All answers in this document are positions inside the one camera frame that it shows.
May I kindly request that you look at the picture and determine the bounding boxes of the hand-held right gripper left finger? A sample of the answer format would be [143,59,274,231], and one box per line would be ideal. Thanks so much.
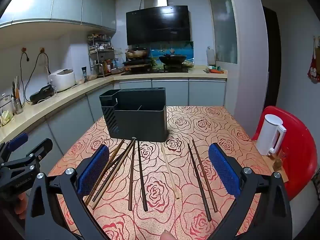
[25,144,110,240]

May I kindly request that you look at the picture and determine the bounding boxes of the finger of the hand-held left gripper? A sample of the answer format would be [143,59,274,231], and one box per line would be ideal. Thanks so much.
[0,133,29,164]
[1,138,53,176]

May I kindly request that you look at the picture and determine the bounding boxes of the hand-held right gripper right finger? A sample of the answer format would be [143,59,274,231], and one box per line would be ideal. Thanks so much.
[208,142,293,240]

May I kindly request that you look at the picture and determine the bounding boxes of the light tan wooden chopstick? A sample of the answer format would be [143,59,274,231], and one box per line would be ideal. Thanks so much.
[90,142,135,210]

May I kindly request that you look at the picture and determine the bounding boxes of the reddish brown wooden chopstick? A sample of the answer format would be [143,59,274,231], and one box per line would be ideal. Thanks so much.
[128,140,137,211]
[191,139,218,213]

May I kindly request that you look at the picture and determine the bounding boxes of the black wooden chopstick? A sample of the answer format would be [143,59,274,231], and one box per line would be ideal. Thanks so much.
[187,143,212,222]

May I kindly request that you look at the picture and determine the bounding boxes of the pale bamboo chopstick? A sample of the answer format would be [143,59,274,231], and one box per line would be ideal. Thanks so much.
[160,143,180,200]

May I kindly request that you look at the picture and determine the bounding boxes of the dark grey utensil holder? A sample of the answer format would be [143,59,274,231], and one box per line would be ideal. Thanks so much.
[99,87,167,142]

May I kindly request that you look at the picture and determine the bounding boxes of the metal cup with utensils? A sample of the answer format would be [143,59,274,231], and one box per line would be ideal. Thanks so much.
[12,76,24,115]

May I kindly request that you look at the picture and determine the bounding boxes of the person's left hand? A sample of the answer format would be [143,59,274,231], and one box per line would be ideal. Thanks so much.
[12,192,27,215]

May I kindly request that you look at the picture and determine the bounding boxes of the napa cabbage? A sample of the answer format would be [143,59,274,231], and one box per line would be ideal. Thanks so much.
[0,110,13,127]

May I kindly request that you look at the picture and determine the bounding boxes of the lidded metal pot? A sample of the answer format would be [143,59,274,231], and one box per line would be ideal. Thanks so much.
[0,94,13,117]

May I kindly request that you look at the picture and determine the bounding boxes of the wooden board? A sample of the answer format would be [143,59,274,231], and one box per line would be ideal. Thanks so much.
[252,140,289,182]

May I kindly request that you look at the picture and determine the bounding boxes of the black sandwich maker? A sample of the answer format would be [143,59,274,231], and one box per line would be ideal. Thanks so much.
[29,85,54,103]

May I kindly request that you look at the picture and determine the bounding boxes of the white electric kettle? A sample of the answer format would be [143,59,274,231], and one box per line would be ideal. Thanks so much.
[255,114,287,157]

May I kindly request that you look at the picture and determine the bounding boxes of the beige kitchen countertop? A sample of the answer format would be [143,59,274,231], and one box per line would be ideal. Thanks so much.
[0,65,228,143]

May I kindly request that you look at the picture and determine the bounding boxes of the rose pattern tablecloth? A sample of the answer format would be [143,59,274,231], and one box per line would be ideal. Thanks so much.
[47,105,289,240]

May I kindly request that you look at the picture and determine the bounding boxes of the white rice cooker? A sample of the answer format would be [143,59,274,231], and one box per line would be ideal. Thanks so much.
[49,69,76,92]

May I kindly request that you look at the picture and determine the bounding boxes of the red plastic chair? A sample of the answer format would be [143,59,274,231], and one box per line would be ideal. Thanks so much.
[251,106,318,202]

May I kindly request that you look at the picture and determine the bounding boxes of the orange cutting board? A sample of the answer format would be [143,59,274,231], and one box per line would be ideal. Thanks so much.
[203,66,224,74]

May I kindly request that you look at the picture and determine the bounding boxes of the metal spice rack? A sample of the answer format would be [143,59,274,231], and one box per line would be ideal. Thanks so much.
[87,34,119,78]

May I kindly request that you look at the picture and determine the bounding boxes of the black gas stove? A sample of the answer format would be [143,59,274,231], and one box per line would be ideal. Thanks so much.
[121,65,189,76]

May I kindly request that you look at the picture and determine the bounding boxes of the black portable cooker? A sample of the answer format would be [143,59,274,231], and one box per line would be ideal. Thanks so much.
[122,59,153,72]

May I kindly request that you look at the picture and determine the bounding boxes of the white plastic bottle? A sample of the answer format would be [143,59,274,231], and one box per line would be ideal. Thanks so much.
[206,46,216,66]

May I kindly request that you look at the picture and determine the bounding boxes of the golden frying pan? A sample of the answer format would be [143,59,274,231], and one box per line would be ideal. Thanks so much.
[125,47,150,59]

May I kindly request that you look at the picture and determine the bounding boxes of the black wok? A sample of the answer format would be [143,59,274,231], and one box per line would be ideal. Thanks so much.
[159,54,188,64]

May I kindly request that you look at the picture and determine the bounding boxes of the blue landscape backsplash panel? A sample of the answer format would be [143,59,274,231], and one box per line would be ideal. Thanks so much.
[149,41,194,68]

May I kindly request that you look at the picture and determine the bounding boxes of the red hanging cloth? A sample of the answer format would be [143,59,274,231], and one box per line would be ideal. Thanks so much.
[307,35,320,83]

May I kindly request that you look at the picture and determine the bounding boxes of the frosted glass window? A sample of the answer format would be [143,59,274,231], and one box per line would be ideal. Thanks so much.
[209,0,238,64]

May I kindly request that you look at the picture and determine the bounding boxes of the grey upper kitchen cabinets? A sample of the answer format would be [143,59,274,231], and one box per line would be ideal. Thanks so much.
[0,0,117,32]

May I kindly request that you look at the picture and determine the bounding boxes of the black range hood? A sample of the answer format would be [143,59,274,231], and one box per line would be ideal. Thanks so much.
[126,0,191,46]

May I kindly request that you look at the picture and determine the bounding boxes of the white power cable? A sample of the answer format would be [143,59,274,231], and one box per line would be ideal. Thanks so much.
[44,64,59,93]

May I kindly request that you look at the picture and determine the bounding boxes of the black power cable with plug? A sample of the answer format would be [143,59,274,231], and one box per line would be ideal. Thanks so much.
[20,51,30,100]

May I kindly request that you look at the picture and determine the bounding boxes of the long black power cable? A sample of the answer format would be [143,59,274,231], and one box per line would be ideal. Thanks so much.
[24,52,49,103]

